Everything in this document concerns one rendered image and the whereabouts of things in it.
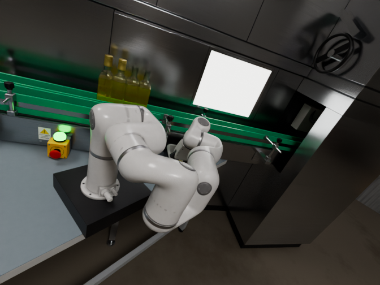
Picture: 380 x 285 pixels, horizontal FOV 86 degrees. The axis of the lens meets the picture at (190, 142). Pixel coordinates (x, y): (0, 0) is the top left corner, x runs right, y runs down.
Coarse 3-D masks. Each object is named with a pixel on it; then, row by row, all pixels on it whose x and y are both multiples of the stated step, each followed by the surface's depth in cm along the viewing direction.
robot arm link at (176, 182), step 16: (128, 160) 42; (144, 160) 40; (160, 160) 40; (176, 160) 42; (128, 176) 41; (144, 176) 39; (160, 176) 38; (176, 176) 38; (192, 176) 40; (160, 192) 41; (176, 192) 39; (192, 192) 41; (160, 208) 42; (176, 208) 41
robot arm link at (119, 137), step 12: (144, 108) 62; (144, 120) 60; (156, 120) 57; (108, 132) 50; (120, 132) 48; (132, 132) 49; (144, 132) 51; (156, 132) 53; (108, 144) 49; (120, 144) 46; (132, 144) 45; (144, 144) 47; (156, 144) 53
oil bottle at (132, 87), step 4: (128, 80) 93; (132, 80) 93; (136, 80) 94; (128, 84) 93; (132, 84) 93; (136, 84) 94; (128, 88) 94; (132, 88) 94; (136, 88) 95; (128, 92) 95; (132, 92) 95; (136, 92) 96; (124, 96) 96; (128, 96) 96; (132, 96) 96; (136, 96) 97; (124, 100) 97; (128, 100) 97; (132, 100) 97; (128, 104) 98; (132, 104) 98
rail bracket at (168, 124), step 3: (165, 114) 102; (165, 117) 102; (168, 117) 92; (171, 117) 92; (165, 120) 99; (168, 120) 93; (171, 120) 92; (168, 123) 93; (165, 126) 94; (168, 126) 93; (165, 129) 94; (168, 129) 92; (168, 132) 90
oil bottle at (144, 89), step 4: (140, 84) 95; (144, 84) 95; (148, 84) 95; (140, 88) 95; (144, 88) 95; (148, 88) 96; (140, 92) 96; (144, 92) 96; (148, 92) 97; (140, 96) 97; (144, 96) 97; (148, 96) 98; (136, 100) 98; (140, 100) 98; (144, 100) 98; (136, 104) 99; (140, 104) 99; (144, 104) 100
